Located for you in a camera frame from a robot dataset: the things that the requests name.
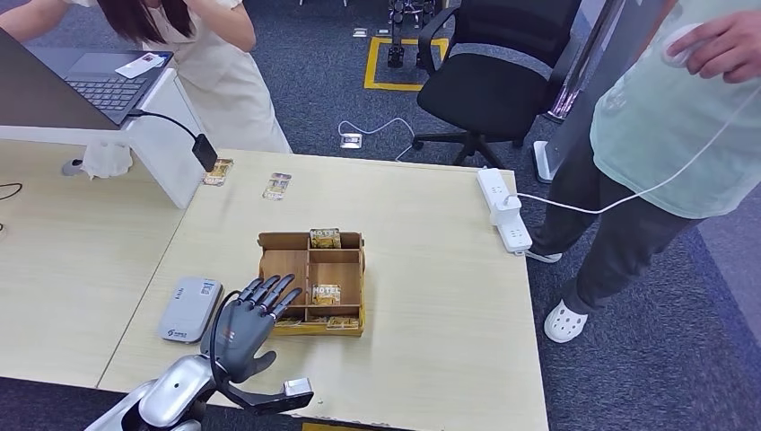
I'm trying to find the person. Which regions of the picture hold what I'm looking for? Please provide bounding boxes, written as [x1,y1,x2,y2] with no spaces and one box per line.
[524,0,761,345]
[0,0,293,154]

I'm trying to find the white plug adapter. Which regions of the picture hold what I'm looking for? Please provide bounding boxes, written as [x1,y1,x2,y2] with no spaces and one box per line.
[489,194,523,228]

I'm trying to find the wooden compartment box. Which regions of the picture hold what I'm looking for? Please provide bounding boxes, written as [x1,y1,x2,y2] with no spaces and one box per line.
[257,230,367,339]

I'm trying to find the black robot legs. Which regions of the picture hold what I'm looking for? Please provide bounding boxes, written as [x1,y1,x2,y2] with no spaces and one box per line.
[386,0,438,69]

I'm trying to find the white ID card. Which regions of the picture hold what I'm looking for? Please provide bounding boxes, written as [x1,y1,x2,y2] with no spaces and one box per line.
[114,52,167,80]

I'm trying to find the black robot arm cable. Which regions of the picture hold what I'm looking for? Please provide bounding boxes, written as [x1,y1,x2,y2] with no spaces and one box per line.
[207,290,242,382]

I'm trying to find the white raised counter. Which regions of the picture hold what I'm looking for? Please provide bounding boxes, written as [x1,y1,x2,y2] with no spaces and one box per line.
[0,68,206,210]

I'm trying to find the long white cable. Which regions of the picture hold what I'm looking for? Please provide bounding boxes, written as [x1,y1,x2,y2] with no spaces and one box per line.
[513,83,761,216]

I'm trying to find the black office chair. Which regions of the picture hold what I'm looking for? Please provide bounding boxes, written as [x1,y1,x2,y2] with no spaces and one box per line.
[411,0,582,171]

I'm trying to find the white power strip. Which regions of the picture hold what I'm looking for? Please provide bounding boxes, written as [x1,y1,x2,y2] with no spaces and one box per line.
[476,168,533,256]

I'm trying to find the person's hand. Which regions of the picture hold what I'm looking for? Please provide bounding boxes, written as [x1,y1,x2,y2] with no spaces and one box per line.
[665,8,761,84]

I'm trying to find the white handheld device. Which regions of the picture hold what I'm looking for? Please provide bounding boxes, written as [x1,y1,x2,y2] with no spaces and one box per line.
[660,22,705,67]

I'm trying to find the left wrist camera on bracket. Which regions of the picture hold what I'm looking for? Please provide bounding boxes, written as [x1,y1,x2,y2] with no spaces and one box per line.
[216,377,314,417]

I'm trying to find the white clog shoe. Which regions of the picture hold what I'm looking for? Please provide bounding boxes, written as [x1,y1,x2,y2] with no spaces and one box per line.
[544,299,590,345]

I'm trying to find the grey card reader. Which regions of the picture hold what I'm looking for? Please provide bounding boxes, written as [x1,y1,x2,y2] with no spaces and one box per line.
[156,276,224,345]

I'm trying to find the white floor cable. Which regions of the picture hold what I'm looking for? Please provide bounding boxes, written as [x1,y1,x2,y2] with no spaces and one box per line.
[337,117,416,163]

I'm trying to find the white crumpled plastic bag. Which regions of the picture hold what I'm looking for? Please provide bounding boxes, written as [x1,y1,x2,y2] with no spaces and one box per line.
[80,141,133,180]

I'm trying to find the grey standing panel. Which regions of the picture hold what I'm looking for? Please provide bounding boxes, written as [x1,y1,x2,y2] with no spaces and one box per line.
[533,0,664,184]

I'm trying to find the dark grey laptop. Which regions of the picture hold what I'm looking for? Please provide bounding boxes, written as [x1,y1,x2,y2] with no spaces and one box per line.
[0,26,175,132]

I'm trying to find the black laptop charger cable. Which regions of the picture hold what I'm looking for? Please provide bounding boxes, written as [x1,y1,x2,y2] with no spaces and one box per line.
[127,109,219,173]

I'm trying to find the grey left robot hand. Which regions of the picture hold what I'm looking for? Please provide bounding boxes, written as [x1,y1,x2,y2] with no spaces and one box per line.
[200,273,303,385]

